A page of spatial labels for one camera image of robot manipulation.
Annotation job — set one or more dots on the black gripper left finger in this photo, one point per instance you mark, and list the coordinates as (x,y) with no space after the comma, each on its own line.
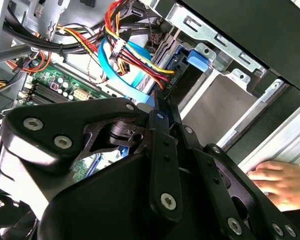
(52,117)

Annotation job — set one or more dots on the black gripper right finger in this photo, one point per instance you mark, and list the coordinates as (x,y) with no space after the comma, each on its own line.
(235,185)

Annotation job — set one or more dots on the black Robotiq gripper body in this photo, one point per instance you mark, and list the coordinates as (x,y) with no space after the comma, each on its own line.
(102,205)

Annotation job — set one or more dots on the hard disk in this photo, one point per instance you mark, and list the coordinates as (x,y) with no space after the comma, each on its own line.
(198,60)

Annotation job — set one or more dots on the person's bare hand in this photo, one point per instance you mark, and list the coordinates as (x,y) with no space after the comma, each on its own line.
(282,180)

